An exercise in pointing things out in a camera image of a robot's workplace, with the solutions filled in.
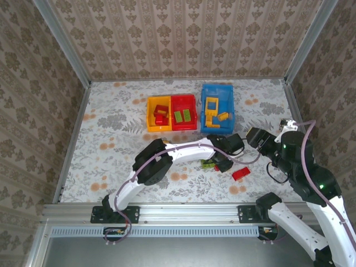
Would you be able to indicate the red frame lego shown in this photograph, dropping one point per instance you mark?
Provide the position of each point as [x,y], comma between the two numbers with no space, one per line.
[162,109]

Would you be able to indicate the small yellow lego brick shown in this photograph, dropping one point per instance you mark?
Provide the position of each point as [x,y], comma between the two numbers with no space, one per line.
[208,119]

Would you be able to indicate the grey metal sheet panel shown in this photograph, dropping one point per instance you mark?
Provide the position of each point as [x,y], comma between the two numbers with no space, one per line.
[180,253]

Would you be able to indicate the floral table cover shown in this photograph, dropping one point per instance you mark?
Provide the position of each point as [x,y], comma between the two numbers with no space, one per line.
[111,97]

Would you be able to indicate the red plastic bin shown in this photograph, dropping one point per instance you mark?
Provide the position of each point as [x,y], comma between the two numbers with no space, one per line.
[183,103]

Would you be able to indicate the square lime green lego brick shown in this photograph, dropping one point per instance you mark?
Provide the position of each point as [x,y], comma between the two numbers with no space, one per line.
[178,117]

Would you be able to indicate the aluminium frame post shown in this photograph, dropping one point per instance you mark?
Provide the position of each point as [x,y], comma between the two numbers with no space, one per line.
[308,41]
[66,44]

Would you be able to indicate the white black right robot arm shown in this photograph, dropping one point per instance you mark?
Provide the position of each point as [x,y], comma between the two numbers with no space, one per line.
[292,222]

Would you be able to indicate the black left mount plate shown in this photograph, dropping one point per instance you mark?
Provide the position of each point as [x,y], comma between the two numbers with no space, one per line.
[133,214]

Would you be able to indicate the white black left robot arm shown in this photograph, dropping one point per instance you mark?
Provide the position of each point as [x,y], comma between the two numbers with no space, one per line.
[189,148]

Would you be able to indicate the aluminium back rail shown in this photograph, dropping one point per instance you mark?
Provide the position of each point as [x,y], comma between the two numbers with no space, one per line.
[186,79]

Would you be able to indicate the red arch lego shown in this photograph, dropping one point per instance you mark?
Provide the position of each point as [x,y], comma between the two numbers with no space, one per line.
[216,168]

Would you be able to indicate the long red lego brick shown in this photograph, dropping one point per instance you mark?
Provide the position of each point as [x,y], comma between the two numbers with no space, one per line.
[241,174]

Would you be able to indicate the black mount plate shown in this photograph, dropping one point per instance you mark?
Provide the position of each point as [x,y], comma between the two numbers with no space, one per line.
[246,214]
[133,214]

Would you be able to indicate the aluminium side rail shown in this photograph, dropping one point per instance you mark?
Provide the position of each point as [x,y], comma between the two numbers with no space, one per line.
[295,111]
[71,139]

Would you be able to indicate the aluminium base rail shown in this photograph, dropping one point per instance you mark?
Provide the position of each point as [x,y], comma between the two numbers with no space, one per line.
[189,212]

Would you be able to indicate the blue plastic bin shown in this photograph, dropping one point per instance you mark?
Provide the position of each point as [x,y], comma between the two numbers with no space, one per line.
[225,100]

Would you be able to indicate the yellow plastic bin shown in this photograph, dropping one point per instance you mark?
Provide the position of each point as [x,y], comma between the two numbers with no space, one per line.
[150,126]

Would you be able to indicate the yellow window frame lego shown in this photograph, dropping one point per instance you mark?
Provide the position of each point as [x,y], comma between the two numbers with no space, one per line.
[212,112]

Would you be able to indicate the black right mount plate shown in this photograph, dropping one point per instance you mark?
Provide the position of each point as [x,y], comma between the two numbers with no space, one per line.
[246,214]

